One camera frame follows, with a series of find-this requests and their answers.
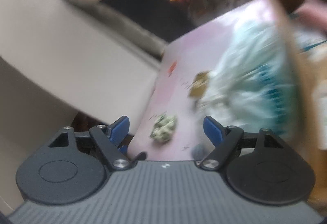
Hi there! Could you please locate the gold snack packet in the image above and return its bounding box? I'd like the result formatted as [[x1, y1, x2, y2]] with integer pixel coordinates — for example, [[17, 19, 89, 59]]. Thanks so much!
[[188, 71, 209, 99]]

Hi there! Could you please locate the green patterned crumpled cloth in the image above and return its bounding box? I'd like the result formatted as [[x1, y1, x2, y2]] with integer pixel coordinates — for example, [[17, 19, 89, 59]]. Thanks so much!
[[150, 114, 177, 143]]

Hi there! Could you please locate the light green plastic bag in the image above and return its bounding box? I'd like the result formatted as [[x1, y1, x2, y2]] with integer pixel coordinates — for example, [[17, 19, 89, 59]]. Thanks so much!
[[196, 22, 300, 139]]

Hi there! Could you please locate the beige sofa armrest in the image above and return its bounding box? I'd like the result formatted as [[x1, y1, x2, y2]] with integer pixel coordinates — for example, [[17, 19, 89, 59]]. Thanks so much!
[[1, 0, 160, 132]]

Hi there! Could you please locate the brown cardboard box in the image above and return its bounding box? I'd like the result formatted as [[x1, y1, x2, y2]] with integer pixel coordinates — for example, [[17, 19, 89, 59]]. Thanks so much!
[[256, 0, 327, 150]]

